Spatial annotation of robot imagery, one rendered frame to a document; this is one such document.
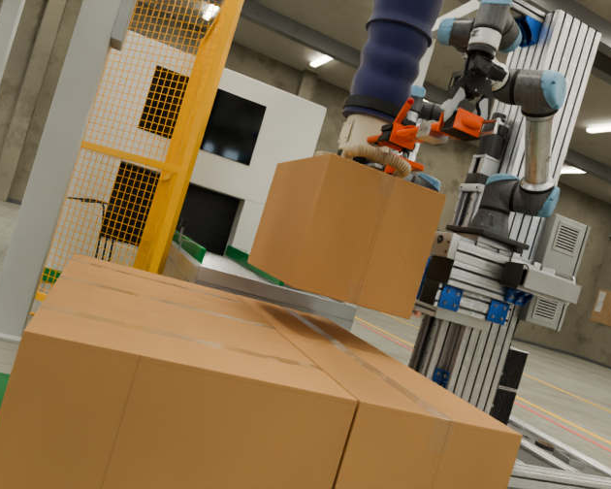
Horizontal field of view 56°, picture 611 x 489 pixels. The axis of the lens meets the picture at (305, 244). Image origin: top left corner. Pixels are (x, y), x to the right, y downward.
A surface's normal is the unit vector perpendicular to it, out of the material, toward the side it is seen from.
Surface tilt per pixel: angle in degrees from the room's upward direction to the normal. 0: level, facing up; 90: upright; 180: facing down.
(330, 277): 90
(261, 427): 90
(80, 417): 90
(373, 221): 90
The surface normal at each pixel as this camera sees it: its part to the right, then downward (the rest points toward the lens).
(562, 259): 0.37, 0.11
